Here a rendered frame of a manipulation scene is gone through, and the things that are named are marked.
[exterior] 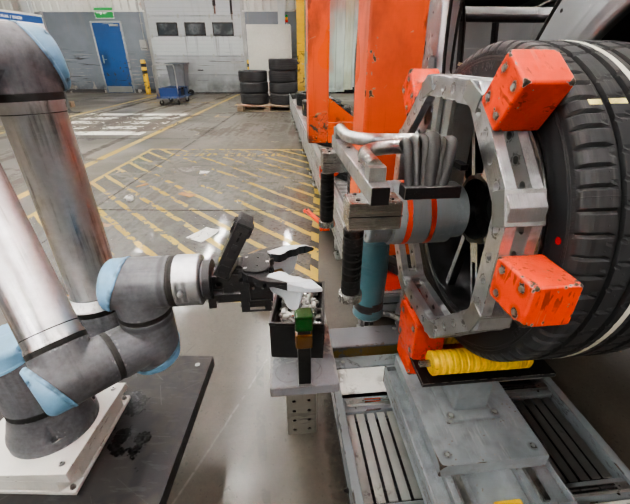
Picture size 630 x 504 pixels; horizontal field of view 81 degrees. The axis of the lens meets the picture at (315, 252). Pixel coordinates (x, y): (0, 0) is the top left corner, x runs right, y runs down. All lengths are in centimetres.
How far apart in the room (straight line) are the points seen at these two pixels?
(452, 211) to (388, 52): 54
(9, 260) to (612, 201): 88
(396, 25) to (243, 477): 139
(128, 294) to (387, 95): 87
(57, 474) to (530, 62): 114
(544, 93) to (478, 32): 289
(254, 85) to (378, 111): 810
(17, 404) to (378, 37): 122
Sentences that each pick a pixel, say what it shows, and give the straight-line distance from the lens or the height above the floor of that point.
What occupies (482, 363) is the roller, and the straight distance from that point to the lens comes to 98.
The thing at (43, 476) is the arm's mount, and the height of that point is 37.
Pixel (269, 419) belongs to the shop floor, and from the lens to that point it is 146.
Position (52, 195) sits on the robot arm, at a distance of 91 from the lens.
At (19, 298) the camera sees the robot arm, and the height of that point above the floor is 83.
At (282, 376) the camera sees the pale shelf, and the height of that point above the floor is 45.
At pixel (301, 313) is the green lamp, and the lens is 81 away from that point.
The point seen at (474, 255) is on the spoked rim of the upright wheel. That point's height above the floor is 76.
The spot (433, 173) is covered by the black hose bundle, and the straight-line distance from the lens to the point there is 60.
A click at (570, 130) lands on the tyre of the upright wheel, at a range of 66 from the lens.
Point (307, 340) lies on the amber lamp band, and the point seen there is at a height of 60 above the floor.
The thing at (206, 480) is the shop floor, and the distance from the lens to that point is 137.
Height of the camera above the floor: 116
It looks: 28 degrees down
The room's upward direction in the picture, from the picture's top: straight up
